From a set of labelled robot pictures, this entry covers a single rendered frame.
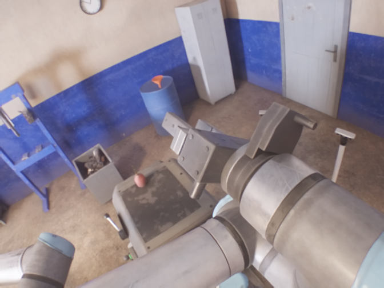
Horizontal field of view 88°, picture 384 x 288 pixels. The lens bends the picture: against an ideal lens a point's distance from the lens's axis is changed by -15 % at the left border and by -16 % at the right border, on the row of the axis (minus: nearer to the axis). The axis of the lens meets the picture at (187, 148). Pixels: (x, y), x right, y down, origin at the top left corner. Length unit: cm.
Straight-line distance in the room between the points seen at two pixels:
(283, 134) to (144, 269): 23
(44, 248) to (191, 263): 50
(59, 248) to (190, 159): 53
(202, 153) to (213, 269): 15
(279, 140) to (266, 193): 6
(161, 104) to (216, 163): 350
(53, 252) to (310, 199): 64
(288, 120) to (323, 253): 13
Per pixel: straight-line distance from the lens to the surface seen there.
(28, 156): 391
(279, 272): 33
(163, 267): 30
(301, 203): 22
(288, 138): 28
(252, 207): 24
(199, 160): 26
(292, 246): 22
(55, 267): 71
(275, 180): 23
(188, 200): 128
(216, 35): 428
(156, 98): 370
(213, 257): 31
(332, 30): 360
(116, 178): 329
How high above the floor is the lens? 233
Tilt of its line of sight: 39 degrees down
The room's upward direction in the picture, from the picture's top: 19 degrees counter-clockwise
